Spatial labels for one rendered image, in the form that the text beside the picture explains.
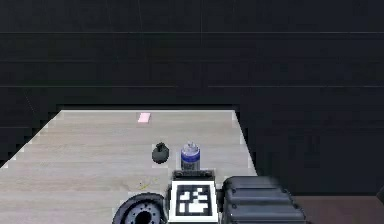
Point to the pink flat rectangular object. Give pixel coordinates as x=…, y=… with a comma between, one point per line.
x=144, y=117

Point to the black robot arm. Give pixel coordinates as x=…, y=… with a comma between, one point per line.
x=253, y=203

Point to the blue and white spray can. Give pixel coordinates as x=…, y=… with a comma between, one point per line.
x=190, y=157

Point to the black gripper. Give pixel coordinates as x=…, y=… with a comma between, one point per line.
x=141, y=210

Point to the dark round lumpy object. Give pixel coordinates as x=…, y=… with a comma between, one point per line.
x=160, y=154

